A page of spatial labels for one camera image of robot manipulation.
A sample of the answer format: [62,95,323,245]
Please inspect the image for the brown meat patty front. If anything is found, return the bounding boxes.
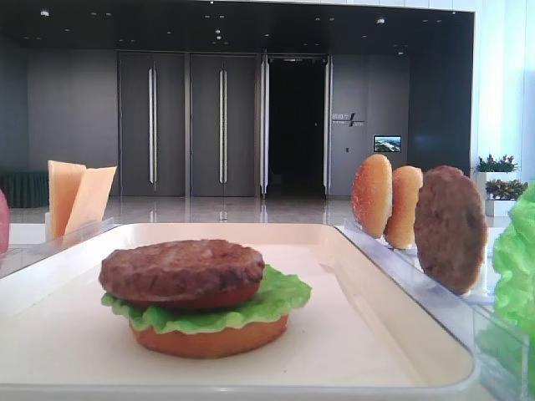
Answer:
[99,240,265,303]

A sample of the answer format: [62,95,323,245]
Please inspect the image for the brown meat patty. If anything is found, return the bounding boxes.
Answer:
[99,240,265,303]
[414,165,487,295]

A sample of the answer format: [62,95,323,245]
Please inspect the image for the green lettuce leaf on bun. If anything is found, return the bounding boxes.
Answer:
[101,265,311,334]

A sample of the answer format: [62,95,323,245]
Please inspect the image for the yellow cheese slice right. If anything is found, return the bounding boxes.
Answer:
[64,166,116,235]

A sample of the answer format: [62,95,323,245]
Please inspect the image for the yellow cheese slice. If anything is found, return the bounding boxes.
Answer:
[64,166,116,235]
[48,160,86,239]

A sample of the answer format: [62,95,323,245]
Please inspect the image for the brown meat patty rear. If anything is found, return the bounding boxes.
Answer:
[414,165,487,295]

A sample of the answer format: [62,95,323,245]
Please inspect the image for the yellow cheese slice left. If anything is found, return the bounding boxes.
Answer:
[48,160,86,239]

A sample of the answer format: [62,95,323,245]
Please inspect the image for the red tomato slice in rack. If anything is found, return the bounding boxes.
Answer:
[0,190,10,254]

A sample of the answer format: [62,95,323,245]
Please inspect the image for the green lettuce leaf in rack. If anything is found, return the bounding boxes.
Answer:
[478,185,534,373]

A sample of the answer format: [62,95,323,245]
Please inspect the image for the top bun with sesame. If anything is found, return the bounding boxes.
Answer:
[351,155,393,238]

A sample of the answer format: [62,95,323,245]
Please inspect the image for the dark door middle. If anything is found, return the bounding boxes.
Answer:
[191,54,256,197]

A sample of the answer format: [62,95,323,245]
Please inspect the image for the plain bun slice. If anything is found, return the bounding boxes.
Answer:
[384,165,423,249]

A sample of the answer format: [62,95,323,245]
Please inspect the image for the bottom bun slice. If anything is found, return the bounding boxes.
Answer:
[130,315,288,359]

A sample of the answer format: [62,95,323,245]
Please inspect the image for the dark double door left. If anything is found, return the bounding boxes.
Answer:
[119,53,186,196]

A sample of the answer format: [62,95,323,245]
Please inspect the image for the white plastic tray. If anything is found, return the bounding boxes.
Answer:
[1,223,483,400]

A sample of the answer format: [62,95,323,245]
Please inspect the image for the potted plant upper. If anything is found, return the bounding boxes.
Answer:
[474,154,518,198]

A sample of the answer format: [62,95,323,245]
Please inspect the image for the potted plant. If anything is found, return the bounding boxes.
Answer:
[485,180,528,217]
[474,154,518,198]

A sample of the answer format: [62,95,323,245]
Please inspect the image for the potted plant lower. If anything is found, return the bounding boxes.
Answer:
[485,180,528,217]

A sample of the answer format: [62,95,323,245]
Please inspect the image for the green skirted table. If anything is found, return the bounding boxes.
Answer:
[1,171,49,208]

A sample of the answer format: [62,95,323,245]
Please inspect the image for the clear acrylic rack left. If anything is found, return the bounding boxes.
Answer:
[1,218,115,278]

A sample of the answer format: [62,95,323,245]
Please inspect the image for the clear acrylic rack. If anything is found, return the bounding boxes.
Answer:
[1,218,115,278]
[338,220,534,400]

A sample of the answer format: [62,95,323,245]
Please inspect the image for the clear acrylic rack right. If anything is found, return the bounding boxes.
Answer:
[338,220,534,400]

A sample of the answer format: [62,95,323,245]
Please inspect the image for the small wall display screen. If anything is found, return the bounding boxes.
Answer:
[373,135,402,153]

